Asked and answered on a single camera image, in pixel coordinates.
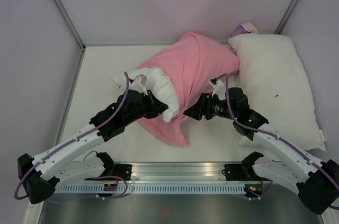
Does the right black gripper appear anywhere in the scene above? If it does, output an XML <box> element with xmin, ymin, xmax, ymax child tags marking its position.
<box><xmin>183</xmin><ymin>91</ymin><xmax>237</xmax><ymax>120</ymax></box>

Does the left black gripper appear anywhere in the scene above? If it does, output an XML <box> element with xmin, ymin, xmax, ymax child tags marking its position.
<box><xmin>124</xmin><ymin>89</ymin><xmax>168</xmax><ymax>126</ymax></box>

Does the pink pillowcase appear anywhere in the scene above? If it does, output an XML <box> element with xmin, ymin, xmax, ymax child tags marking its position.
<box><xmin>138</xmin><ymin>32</ymin><xmax>240</xmax><ymax>147</ymax></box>

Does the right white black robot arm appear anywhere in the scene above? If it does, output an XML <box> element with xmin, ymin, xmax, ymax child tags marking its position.
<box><xmin>184</xmin><ymin>87</ymin><xmax>338</xmax><ymax>215</ymax></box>

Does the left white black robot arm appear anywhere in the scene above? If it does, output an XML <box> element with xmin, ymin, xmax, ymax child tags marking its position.
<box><xmin>14</xmin><ymin>89</ymin><xmax>168</xmax><ymax>204</ymax></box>

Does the large white bare pillow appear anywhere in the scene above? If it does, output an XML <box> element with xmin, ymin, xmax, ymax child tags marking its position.
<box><xmin>228</xmin><ymin>33</ymin><xmax>326</xmax><ymax>151</ymax></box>

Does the pink purple cloth behind pillow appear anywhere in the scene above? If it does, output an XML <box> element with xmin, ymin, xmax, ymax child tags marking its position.
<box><xmin>232</xmin><ymin>22</ymin><xmax>258</xmax><ymax>37</ymax></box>

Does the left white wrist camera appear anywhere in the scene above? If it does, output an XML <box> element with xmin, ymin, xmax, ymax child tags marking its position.
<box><xmin>129</xmin><ymin>74</ymin><xmax>147</xmax><ymax>95</ymax></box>

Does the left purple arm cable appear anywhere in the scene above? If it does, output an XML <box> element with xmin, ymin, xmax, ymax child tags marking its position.
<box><xmin>14</xmin><ymin>71</ymin><xmax>132</xmax><ymax>200</ymax></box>

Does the aluminium mounting rail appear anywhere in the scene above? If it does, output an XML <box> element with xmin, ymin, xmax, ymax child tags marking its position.
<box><xmin>66</xmin><ymin>160</ymin><xmax>325</xmax><ymax>184</ymax></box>

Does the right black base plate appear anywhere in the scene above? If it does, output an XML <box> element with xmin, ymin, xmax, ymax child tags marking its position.
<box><xmin>221</xmin><ymin>164</ymin><xmax>269</xmax><ymax>182</ymax></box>

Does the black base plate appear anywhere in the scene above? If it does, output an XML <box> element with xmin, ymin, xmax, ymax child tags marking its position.
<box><xmin>113</xmin><ymin>164</ymin><xmax>132</xmax><ymax>181</ymax></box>
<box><xmin>221</xmin><ymin>164</ymin><xmax>269</xmax><ymax>182</ymax></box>

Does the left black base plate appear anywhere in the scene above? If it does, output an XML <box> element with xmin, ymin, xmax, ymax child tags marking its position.
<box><xmin>113</xmin><ymin>164</ymin><xmax>132</xmax><ymax>181</ymax></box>

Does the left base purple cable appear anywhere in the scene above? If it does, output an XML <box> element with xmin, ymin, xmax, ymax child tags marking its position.
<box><xmin>47</xmin><ymin>175</ymin><xmax>131</xmax><ymax>203</ymax></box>

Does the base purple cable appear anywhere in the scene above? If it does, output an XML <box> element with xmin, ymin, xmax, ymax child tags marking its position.
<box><xmin>246</xmin><ymin>178</ymin><xmax>275</xmax><ymax>201</ymax></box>
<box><xmin>47</xmin><ymin>175</ymin><xmax>131</xmax><ymax>203</ymax></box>

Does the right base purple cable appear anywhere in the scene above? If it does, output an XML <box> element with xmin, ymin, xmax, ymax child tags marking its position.
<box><xmin>246</xmin><ymin>178</ymin><xmax>275</xmax><ymax>201</ymax></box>

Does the white slotted cable duct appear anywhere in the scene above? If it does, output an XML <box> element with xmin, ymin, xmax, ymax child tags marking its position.
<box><xmin>56</xmin><ymin>183</ymin><xmax>245</xmax><ymax>194</ymax></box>

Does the left aluminium corner post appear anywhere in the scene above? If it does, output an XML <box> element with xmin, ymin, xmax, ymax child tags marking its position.
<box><xmin>52</xmin><ymin>0</ymin><xmax>86</xmax><ymax>51</ymax></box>

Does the aluminium corner post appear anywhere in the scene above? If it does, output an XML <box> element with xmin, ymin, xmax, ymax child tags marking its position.
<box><xmin>52</xmin><ymin>0</ymin><xmax>86</xmax><ymax>51</ymax></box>
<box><xmin>274</xmin><ymin>0</ymin><xmax>318</xmax><ymax>33</ymax></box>

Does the right aluminium corner post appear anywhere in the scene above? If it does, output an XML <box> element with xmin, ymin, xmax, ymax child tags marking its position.
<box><xmin>274</xmin><ymin>0</ymin><xmax>318</xmax><ymax>33</ymax></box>

